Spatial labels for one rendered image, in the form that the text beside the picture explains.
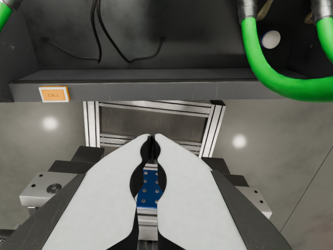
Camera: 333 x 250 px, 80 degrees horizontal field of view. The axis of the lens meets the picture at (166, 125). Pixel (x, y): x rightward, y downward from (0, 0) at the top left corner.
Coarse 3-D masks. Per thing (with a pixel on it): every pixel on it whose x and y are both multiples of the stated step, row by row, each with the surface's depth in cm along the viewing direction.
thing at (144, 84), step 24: (48, 72) 47; (72, 72) 47; (96, 72) 47; (120, 72) 47; (144, 72) 47; (168, 72) 47; (192, 72) 47; (216, 72) 47; (240, 72) 47; (288, 72) 47; (24, 96) 40; (72, 96) 40; (96, 96) 41; (120, 96) 41; (144, 96) 41; (168, 96) 41; (192, 96) 41; (216, 96) 41; (240, 96) 42; (264, 96) 42
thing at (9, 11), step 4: (0, 4) 15; (4, 4) 15; (0, 8) 15; (4, 8) 15; (8, 8) 15; (0, 12) 15; (4, 12) 15; (8, 12) 15; (0, 16) 15; (4, 16) 15; (8, 16) 15; (0, 20) 15; (4, 20) 15; (0, 24) 15; (4, 24) 15; (0, 28) 15
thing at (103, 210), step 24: (144, 144) 11; (96, 168) 9; (120, 168) 9; (96, 192) 8; (120, 192) 8; (72, 216) 7; (96, 216) 7; (120, 216) 7; (48, 240) 6; (72, 240) 6; (96, 240) 6; (120, 240) 6
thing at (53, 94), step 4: (44, 92) 39; (48, 92) 39; (52, 92) 39; (56, 92) 39; (60, 92) 39; (68, 92) 40; (44, 96) 39; (48, 96) 39; (52, 96) 39; (56, 96) 39; (60, 96) 39; (64, 96) 39; (68, 96) 40; (44, 100) 39; (48, 100) 39
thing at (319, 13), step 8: (312, 0) 21; (320, 0) 20; (328, 0) 20; (312, 8) 21; (320, 8) 20; (328, 8) 20; (312, 16) 22; (320, 16) 20; (328, 16) 20; (320, 24) 21; (328, 24) 20; (320, 32) 21; (328, 32) 20; (320, 40) 21; (328, 40) 20; (328, 48) 20; (328, 56) 20
